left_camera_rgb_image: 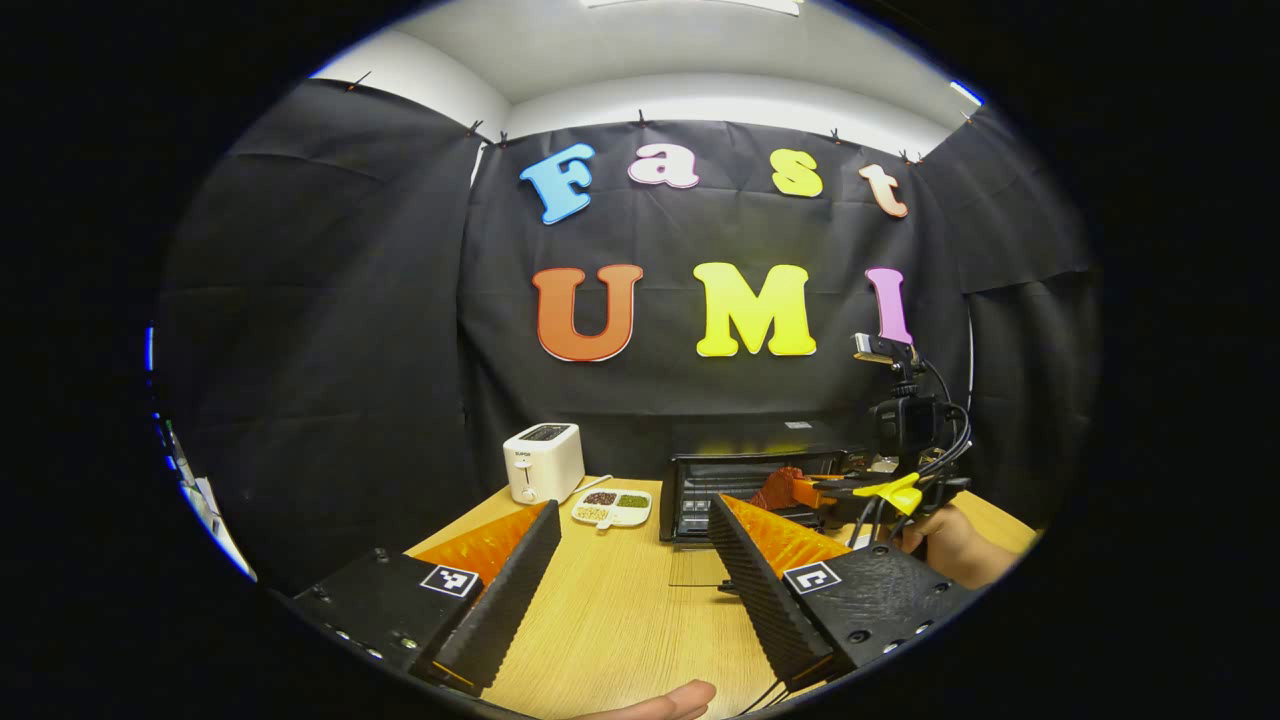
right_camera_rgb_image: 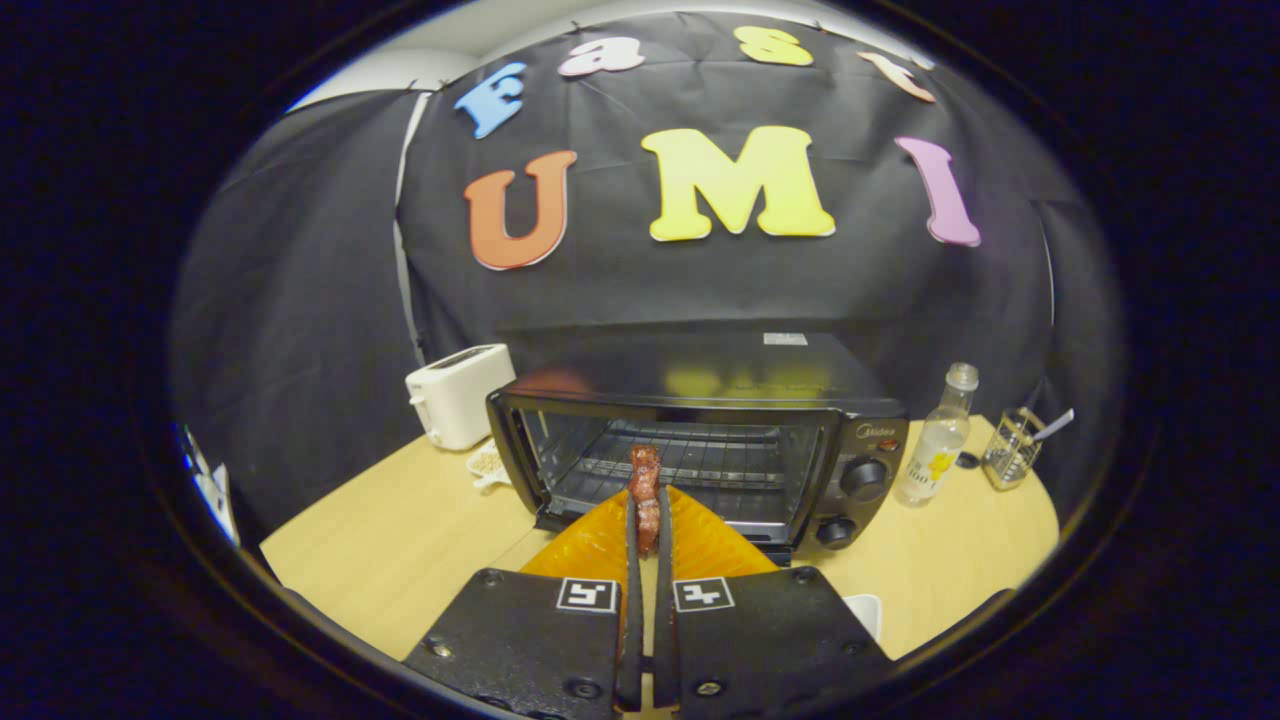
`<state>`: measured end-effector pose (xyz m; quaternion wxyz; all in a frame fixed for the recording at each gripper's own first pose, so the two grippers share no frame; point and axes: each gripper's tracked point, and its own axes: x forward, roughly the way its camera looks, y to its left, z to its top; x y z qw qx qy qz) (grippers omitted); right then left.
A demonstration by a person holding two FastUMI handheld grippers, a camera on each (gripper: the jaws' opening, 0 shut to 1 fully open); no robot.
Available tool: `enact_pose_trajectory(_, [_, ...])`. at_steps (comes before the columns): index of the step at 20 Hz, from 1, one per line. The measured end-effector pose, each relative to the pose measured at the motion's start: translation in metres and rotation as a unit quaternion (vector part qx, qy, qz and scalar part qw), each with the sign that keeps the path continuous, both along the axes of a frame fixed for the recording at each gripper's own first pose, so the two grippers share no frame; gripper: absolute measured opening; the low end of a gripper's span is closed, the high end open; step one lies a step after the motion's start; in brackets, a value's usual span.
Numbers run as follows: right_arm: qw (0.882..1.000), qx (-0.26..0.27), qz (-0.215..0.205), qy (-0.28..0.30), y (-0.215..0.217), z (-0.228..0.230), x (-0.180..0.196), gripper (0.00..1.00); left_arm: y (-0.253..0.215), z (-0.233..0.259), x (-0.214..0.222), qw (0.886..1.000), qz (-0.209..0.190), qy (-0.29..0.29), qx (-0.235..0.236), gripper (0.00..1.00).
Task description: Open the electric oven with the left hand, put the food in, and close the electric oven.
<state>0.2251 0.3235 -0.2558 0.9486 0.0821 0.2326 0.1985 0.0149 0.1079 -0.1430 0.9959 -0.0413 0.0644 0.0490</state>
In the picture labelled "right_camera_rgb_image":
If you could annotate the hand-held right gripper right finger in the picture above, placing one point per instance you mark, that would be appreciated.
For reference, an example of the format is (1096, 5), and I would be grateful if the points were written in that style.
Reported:
(770, 640)

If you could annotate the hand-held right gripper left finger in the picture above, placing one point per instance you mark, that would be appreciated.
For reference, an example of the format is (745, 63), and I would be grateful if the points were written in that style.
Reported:
(520, 640)

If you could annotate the black electric oven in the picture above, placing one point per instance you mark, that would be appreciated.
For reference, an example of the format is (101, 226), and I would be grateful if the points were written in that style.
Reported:
(860, 480)

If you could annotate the reddish brown meat strip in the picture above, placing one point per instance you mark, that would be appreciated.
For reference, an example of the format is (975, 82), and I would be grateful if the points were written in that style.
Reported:
(645, 480)

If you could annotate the white ribbed tray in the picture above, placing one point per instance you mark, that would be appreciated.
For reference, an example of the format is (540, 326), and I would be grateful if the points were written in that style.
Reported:
(865, 612)

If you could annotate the small white dish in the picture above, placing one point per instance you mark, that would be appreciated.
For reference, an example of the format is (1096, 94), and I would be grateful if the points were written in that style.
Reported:
(487, 465)

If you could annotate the clear bottle with yellow label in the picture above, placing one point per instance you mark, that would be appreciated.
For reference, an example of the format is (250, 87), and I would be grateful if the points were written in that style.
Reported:
(935, 450)

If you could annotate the white toaster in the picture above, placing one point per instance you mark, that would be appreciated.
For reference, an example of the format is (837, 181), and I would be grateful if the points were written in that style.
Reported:
(460, 395)

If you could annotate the dark bottle cap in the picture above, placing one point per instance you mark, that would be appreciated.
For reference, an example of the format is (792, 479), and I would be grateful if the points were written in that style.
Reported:
(966, 460)

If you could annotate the clear glass jar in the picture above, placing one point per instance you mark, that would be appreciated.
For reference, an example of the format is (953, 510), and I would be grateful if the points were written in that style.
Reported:
(1010, 455)

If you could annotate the metal spoon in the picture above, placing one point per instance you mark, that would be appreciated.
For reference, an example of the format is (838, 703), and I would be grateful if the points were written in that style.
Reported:
(1060, 420)

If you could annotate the black backdrop cloth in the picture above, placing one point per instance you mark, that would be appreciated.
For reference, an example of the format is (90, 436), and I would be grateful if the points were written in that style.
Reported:
(300, 300)

